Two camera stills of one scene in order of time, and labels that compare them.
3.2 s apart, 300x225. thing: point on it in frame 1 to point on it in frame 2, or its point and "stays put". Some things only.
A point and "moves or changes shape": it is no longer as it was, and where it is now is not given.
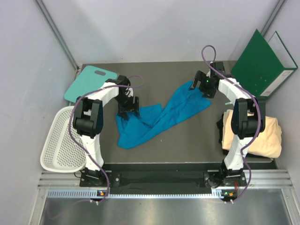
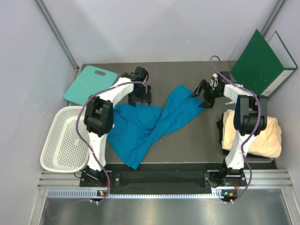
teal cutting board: [91, 78] stays put
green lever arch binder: [264, 67] stays put
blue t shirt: [153, 120] moves or changes shape
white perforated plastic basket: [62, 153] stays put
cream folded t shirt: [267, 143] stays put
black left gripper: [123, 110] to [145, 98]
